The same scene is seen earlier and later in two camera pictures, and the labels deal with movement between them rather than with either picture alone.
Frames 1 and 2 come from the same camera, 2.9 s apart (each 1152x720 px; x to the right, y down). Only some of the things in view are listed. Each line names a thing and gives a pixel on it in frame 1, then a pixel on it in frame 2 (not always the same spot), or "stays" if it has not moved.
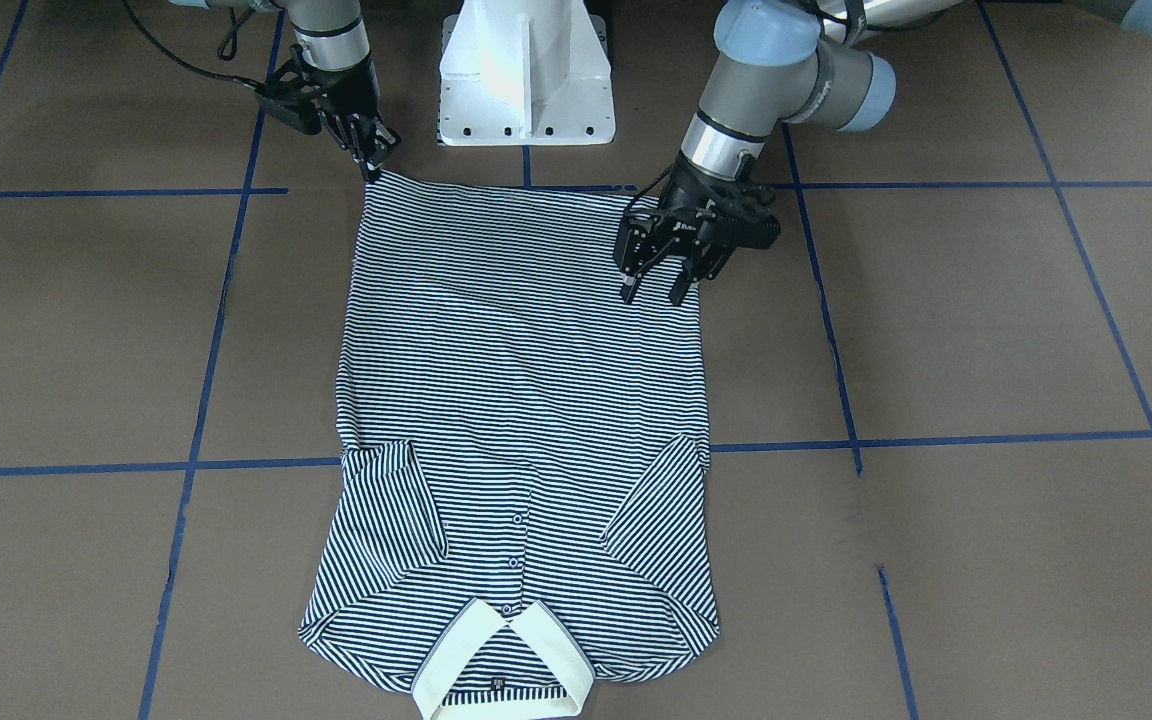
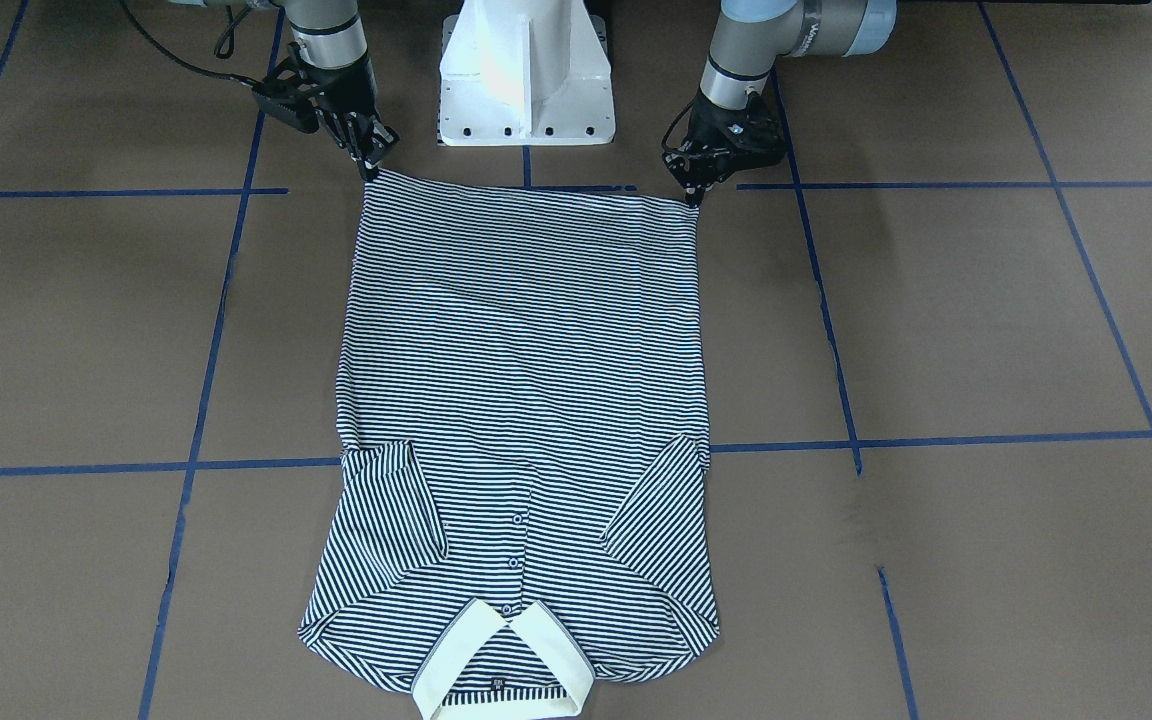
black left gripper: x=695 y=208 → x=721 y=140
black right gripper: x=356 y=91 stays
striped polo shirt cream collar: x=522 y=506 stays
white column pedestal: x=526 y=73 stays
